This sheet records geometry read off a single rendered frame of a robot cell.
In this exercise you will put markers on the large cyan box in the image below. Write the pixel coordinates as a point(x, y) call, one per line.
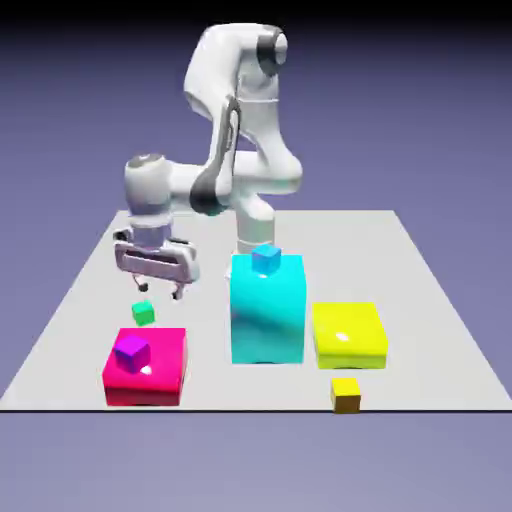
point(267, 316)

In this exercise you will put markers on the small blue cube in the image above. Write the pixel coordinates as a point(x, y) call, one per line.
point(265, 259)

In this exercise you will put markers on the small green cube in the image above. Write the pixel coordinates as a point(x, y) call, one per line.
point(143, 312)

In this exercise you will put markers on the small purple cube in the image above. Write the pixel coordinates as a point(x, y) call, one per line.
point(132, 353)

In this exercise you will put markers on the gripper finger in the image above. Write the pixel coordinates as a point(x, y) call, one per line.
point(177, 290)
point(141, 283)

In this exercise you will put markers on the small yellow cube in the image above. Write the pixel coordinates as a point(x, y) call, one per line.
point(345, 395)

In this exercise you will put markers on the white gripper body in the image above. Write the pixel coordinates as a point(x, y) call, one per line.
point(160, 266)

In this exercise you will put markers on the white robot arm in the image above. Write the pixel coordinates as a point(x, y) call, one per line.
point(256, 120)

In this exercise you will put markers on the large yellow-green box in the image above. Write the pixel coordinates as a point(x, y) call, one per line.
point(348, 336)

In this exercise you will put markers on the large pink box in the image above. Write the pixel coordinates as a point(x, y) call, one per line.
point(164, 376)

